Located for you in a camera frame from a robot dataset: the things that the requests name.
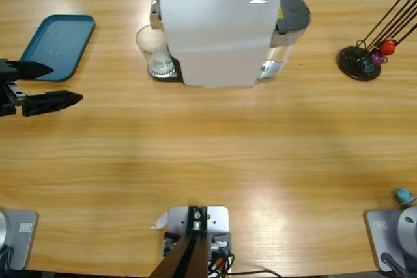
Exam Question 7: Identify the white mount block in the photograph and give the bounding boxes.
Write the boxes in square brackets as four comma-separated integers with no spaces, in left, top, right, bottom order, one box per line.
[162,205,233,274]

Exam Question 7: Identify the orange-red coffee capsule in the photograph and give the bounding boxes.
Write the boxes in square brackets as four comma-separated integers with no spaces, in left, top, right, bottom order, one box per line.
[379,39,397,56]

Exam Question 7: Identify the clear glass cup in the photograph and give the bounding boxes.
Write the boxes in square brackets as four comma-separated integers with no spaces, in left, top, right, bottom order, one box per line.
[136,25,173,77]

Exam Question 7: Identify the white paper tab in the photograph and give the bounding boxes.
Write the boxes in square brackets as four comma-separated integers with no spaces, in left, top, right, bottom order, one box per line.
[149,211,169,230]

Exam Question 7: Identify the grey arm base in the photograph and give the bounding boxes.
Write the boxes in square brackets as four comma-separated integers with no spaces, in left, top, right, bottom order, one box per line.
[364,205,417,273]
[0,209,40,271]

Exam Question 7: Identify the orange cable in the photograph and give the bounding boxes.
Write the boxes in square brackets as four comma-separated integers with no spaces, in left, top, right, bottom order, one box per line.
[208,255,229,274]

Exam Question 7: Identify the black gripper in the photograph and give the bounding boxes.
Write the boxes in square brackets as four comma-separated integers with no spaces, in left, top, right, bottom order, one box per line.
[0,58,84,117]

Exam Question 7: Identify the clear water tank black lid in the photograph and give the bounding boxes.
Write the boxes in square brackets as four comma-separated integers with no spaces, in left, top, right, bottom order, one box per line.
[269,0,312,80]

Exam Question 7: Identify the dark camera post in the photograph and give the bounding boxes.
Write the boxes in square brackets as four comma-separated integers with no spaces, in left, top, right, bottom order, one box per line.
[150,206,209,278]

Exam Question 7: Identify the teal plastic tray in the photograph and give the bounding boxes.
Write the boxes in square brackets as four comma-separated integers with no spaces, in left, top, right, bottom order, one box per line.
[19,14,96,83]

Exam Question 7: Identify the white capsule coffee machine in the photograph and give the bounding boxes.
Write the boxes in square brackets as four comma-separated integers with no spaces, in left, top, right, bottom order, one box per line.
[148,0,283,89]

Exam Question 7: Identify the thin black cable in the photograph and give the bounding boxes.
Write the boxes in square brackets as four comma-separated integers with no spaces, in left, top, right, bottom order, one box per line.
[224,251,284,278]

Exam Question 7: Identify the black capsule holder with rods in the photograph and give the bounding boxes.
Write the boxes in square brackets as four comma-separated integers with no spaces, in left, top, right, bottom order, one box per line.
[337,0,417,82]

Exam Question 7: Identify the light blue coffee capsule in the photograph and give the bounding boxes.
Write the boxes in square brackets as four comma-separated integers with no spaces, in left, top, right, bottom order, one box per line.
[395,188,417,207]

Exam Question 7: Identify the purple coffee capsule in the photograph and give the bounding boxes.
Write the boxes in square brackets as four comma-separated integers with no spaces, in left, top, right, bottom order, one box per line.
[371,51,387,66]

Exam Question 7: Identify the black base cable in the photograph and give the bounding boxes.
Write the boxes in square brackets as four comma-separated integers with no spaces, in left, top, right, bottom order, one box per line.
[380,251,409,278]
[0,245,16,272]

